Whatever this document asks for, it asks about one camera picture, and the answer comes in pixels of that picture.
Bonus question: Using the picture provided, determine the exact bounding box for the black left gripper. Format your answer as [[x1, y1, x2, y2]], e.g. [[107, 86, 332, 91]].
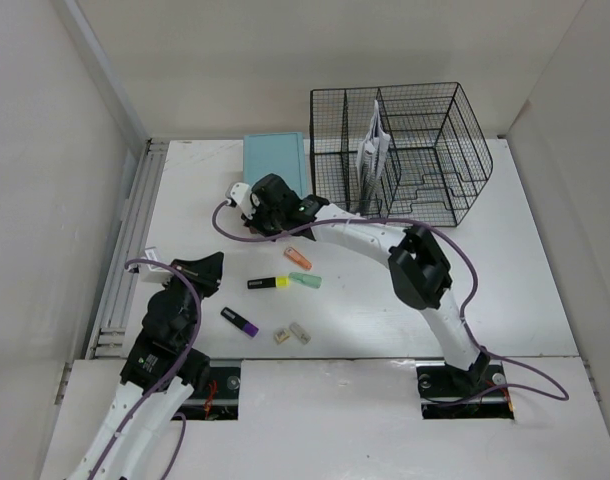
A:
[[162, 251, 223, 343]]

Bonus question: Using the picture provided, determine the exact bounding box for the purple highlighter marker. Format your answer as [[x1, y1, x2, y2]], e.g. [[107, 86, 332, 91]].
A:
[[220, 307, 259, 338]]

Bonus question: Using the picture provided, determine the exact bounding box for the yellow highlighter marker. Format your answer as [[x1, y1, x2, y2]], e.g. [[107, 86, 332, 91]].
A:
[[247, 276, 289, 290]]

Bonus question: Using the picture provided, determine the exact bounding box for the white Canon paper booklet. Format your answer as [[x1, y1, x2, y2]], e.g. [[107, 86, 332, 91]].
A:
[[355, 100, 391, 216]]

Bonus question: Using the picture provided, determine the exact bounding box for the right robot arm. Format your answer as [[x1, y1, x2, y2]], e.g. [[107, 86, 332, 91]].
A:
[[230, 174, 489, 394]]

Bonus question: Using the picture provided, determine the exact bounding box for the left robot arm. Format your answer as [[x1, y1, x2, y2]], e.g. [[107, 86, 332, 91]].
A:
[[69, 252, 224, 479]]

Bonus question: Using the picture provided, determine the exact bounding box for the orange highlighter marker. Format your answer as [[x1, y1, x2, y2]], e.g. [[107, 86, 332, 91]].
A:
[[284, 247, 312, 271]]

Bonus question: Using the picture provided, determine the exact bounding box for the teal wooden drawer box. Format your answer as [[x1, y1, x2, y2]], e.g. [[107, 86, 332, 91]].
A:
[[243, 132, 309, 198]]

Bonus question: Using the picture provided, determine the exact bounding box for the green highlighter marker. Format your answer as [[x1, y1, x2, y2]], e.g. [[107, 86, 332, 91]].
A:
[[288, 272, 322, 289]]

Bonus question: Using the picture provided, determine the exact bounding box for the beige eraser block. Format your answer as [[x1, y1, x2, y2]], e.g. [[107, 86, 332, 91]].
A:
[[273, 328, 290, 345]]

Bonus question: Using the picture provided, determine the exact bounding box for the grey eraser block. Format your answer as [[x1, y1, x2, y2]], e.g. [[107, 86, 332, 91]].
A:
[[289, 322, 311, 345]]

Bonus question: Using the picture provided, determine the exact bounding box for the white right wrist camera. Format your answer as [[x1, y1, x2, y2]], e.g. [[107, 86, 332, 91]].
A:
[[227, 182, 252, 210]]

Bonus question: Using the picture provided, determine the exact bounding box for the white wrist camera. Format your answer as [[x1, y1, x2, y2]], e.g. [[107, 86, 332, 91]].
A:
[[227, 182, 252, 210], [130, 247, 172, 284]]

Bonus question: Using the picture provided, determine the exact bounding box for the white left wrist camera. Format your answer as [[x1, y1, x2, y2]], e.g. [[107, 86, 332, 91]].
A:
[[130, 247, 172, 284]]

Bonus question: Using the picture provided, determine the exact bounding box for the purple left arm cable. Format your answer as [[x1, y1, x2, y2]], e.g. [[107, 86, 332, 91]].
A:
[[59, 257, 206, 480]]

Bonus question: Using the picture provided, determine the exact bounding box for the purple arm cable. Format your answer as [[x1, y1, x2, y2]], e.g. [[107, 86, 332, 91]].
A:
[[59, 257, 206, 480], [212, 199, 570, 404]]

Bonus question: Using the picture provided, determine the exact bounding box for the aluminium frame rail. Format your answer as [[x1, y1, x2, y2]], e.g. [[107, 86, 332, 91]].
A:
[[82, 139, 169, 360]]

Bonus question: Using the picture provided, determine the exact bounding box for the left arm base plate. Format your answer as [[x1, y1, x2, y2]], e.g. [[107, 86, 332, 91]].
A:
[[179, 359, 242, 421]]

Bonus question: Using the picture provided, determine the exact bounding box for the black wire mesh organizer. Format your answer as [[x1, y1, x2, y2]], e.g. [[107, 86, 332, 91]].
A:
[[309, 82, 493, 227]]

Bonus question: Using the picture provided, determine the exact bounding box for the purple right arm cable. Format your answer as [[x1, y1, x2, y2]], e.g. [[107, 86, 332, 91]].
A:
[[212, 199, 570, 404]]

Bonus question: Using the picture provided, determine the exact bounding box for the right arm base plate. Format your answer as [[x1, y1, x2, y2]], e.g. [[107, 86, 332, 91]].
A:
[[416, 362, 514, 420]]

